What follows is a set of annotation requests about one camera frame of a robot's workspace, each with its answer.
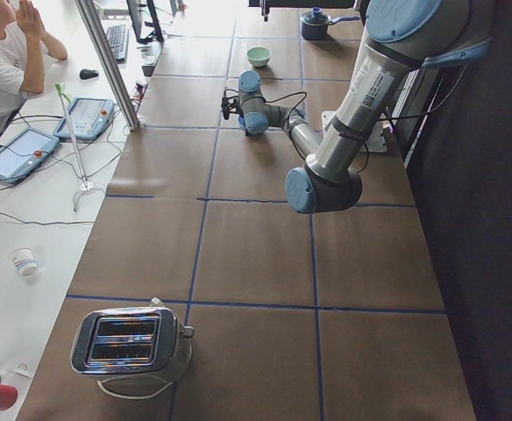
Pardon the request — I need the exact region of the black keyboard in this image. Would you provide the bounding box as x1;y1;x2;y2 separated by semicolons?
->
106;25;129;63

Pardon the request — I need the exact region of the green bowl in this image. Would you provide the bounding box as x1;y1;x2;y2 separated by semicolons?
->
246;46;271;68

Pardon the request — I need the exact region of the white mounting pillar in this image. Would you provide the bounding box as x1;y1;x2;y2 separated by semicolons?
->
321;111;388;153

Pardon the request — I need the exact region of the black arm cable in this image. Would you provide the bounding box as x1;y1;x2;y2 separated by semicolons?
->
260;90;467;172

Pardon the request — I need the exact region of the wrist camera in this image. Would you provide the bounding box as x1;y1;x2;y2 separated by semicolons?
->
221;88;242;120

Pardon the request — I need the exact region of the teach pendant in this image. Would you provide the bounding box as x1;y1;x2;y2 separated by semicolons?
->
0;127;60;184
61;97;115;143

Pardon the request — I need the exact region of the black computer mouse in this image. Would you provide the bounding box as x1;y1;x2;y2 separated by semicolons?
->
79;68;99;80

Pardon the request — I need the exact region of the blue saucepan with lid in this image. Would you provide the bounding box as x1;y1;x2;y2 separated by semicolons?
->
300;7;360;40

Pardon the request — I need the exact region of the white toaster power cable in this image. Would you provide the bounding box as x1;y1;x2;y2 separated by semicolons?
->
96;376;174;400

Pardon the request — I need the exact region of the aluminium frame post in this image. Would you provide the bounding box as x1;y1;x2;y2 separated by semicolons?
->
75;0;140;132

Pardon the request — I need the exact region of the paper cup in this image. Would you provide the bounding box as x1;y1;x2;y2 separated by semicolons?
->
9;247;38;276

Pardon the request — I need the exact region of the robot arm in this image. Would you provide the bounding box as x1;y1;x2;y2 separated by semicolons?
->
222;1;495;214

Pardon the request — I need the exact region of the far teach pendant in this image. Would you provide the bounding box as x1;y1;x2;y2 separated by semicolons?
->
61;97;115;143

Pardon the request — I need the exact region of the near teach pendant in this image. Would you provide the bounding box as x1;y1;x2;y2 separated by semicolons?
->
0;127;60;184

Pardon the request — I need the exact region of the white chrome toaster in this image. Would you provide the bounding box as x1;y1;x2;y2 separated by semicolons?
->
70;299;195;387

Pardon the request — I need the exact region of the black monitor stand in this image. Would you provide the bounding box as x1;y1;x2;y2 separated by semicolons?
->
126;0;164;45

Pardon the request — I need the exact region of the person in white shirt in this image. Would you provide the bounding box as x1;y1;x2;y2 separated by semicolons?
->
0;1;68;133

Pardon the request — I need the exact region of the reacher grabber stick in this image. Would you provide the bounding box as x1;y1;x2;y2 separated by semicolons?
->
54;83;105;212

